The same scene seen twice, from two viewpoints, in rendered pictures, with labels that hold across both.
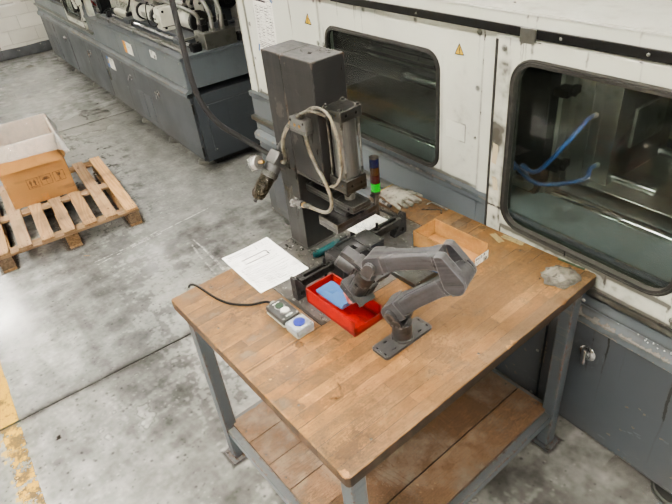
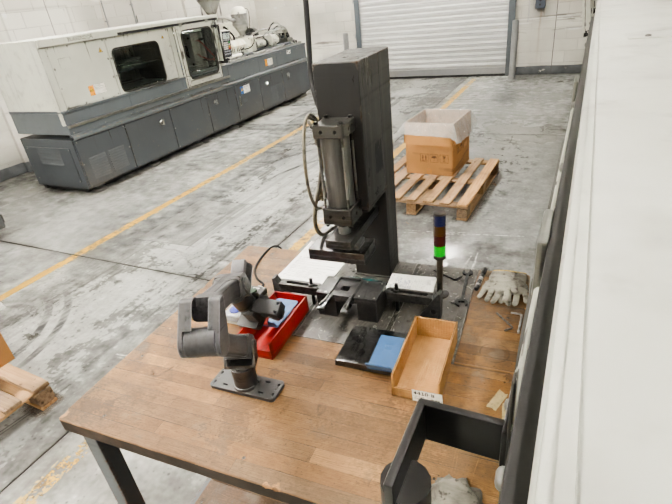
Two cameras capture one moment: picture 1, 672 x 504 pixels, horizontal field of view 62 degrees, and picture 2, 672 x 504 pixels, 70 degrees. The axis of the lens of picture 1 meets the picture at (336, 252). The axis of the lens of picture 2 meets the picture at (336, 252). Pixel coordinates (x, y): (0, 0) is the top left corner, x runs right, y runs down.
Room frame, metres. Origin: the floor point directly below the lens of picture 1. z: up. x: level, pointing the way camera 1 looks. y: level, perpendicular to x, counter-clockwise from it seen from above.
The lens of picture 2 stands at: (1.04, -1.17, 1.81)
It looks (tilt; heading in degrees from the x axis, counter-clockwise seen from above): 29 degrees down; 61
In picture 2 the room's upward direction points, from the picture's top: 7 degrees counter-clockwise
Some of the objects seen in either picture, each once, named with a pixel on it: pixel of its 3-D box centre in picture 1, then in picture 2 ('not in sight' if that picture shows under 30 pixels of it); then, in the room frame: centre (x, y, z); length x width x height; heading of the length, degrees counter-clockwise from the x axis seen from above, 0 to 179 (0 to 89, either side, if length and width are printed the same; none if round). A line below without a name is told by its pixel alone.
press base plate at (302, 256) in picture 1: (347, 255); (368, 300); (1.76, -0.04, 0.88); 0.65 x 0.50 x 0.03; 126
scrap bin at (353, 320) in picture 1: (343, 303); (273, 323); (1.43, 0.00, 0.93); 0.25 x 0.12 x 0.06; 36
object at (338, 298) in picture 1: (337, 292); (276, 310); (1.45, 0.01, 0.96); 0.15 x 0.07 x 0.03; 36
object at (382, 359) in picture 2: not in sight; (385, 350); (1.62, -0.33, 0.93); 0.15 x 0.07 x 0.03; 37
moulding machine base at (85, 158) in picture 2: not in sight; (201, 100); (3.30, 6.78, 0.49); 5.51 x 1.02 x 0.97; 32
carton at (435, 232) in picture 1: (450, 245); (427, 358); (1.69, -0.42, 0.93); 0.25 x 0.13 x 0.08; 36
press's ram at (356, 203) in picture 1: (332, 182); (347, 209); (1.73, -0.02, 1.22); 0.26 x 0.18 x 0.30; 36
